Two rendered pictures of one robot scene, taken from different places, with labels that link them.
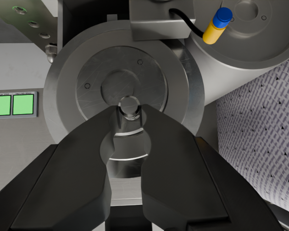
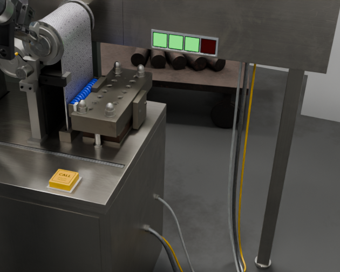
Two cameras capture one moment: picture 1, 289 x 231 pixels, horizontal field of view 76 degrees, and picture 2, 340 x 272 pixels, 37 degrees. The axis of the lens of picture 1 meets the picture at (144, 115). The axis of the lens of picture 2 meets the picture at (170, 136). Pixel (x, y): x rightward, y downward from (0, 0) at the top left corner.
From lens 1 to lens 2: 1.59 m
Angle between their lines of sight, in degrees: 28
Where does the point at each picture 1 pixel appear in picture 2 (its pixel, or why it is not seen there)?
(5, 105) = (172, 41)
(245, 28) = not seen: hidden behind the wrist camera
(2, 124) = (175, 28)
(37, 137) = (151, 14)
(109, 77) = (42, 49)
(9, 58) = not seen: outside the picture
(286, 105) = not seen: outside the picture
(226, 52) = (16, 50)
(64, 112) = (54, 42)
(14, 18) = (133, 90)
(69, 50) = (57, 59)
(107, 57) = (42, 54)
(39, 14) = (118, 89)
